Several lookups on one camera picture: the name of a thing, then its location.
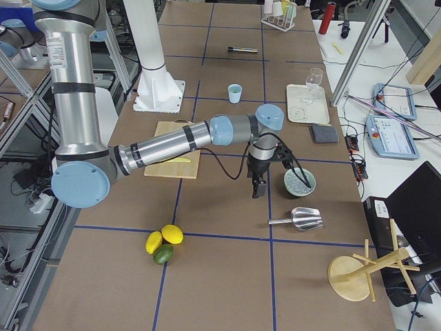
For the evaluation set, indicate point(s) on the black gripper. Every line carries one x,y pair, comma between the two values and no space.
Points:
257,167

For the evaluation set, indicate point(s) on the steel muddler with black tip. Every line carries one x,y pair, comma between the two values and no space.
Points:
242,50

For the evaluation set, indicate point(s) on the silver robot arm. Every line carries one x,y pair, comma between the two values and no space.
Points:
86,167

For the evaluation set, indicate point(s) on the light blue cup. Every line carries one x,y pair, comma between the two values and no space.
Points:
234,93

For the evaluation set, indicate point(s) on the whole yellow lemon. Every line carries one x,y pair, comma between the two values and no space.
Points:
172,234

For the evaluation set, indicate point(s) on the wooden cup stand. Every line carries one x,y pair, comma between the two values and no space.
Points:
350,276

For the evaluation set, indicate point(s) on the white cup rack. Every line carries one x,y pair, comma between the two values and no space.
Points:
279,14

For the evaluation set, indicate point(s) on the green bowl of ice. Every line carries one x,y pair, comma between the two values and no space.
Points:
299,184

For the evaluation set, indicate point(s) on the steel ice scoop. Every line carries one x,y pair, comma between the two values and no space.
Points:
303,219

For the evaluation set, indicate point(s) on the grey folded cloth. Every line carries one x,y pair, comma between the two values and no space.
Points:
323,133

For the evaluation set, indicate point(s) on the yellow plastic knife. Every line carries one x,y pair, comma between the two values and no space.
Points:
178,160

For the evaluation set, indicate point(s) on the cream bear tray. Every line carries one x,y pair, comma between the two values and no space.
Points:
305,106

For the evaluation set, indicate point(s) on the clear wine glass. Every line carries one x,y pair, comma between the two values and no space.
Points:
312,81

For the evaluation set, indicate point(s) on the green lime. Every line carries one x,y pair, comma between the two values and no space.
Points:
163,254

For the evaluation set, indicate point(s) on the blue teach pendant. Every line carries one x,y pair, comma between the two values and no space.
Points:
391,139
395,99

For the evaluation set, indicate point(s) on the red bottle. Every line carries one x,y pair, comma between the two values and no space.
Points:
327,17

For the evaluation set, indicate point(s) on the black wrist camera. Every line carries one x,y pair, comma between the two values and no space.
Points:
284,155

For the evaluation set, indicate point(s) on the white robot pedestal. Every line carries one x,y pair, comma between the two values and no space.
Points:
157,90

